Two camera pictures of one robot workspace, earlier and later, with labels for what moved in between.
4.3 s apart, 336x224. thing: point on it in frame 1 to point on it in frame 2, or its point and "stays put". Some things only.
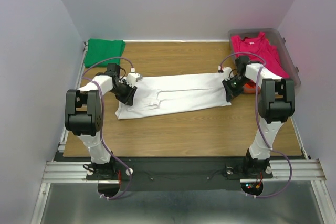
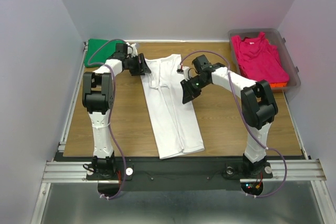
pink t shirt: (262, 48) stays put
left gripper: (125, 99) to (144, 67)
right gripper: (231, 92) to (187, 95)
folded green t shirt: (100, 49) stays put
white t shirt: (158, 95) to (176, 125)
